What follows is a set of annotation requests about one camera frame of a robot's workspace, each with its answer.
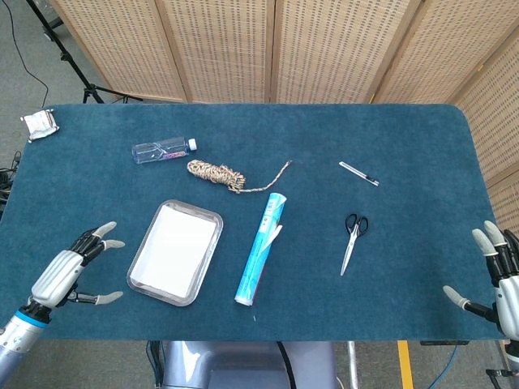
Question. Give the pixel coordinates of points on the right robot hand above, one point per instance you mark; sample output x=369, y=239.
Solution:
x=509, y=291

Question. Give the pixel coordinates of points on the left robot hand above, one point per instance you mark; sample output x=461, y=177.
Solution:
x=57, y=279

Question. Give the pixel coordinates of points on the white paper sheet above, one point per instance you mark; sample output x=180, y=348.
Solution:
x=174, y=251

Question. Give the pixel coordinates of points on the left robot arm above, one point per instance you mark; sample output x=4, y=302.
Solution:
x=18, y=332

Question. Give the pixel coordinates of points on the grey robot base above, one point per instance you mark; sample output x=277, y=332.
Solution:
x=243, y=364

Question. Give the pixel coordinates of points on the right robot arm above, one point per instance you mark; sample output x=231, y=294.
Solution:
x=514, y=352

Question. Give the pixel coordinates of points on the silver metal tray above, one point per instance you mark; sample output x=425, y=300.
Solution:
x=134, y=283

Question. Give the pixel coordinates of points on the teal carpet table cover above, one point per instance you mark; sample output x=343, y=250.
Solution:
x=405, y=283

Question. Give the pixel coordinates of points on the crumpled white packet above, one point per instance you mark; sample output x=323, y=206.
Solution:
x=40, y=123

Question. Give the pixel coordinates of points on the clear plastic water bottle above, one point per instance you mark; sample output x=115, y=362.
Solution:
x=158, y=152

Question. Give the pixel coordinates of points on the silver table leg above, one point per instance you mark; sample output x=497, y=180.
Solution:
x=353, y=364

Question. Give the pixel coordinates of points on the silver and black pen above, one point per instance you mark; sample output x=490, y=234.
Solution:
x=359, y=173

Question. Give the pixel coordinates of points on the black tripod stand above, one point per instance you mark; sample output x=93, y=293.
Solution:
x=91, y=91

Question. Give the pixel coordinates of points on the blue cling film roll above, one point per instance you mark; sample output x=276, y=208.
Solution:
x=259, y=251

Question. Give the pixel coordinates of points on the wicker folding screen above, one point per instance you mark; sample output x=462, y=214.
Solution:
x=227, y=48

